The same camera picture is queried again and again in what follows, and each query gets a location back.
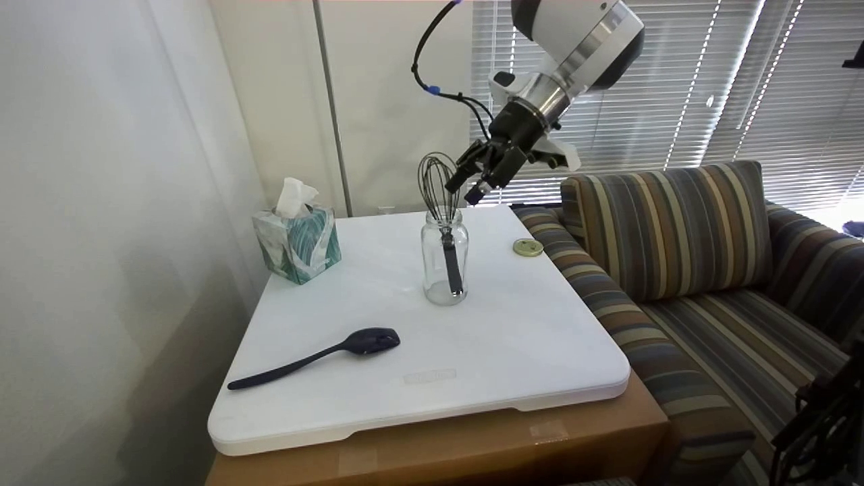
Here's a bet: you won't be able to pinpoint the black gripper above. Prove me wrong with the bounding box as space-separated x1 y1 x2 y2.
445 99 548 207

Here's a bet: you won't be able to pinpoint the black wire whisk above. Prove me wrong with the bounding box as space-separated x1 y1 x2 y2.
416 153 467 306

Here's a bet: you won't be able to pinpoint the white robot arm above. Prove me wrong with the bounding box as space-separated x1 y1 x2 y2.
445 0 645 207

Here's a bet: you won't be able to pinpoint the clear glass bottle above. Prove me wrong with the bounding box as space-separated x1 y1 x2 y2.
422 209 471 306

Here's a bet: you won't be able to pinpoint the white foam board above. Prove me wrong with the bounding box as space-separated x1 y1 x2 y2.
209 209 630 456

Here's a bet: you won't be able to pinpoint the striped sofa cushion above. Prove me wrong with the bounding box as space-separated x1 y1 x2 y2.
561 162 772 302

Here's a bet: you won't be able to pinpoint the green patterned tissue box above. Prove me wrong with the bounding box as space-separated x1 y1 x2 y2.
255 180 340 283

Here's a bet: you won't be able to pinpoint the dark blue spatula spoon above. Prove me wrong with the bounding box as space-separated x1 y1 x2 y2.
228 328 401 393

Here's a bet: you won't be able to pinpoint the white window blinds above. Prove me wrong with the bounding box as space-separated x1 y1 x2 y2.
467 0 864 228

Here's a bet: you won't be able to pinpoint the brown wooden table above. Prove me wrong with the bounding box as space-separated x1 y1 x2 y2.
205 375 669 486

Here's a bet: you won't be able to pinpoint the striped sofa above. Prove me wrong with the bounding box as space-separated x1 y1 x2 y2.
515 198 864 486

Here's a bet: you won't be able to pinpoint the black tripod stand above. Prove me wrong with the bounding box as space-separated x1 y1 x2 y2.
771 347 864 486

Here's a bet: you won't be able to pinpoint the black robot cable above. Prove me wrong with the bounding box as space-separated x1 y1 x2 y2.
409 0 497 144

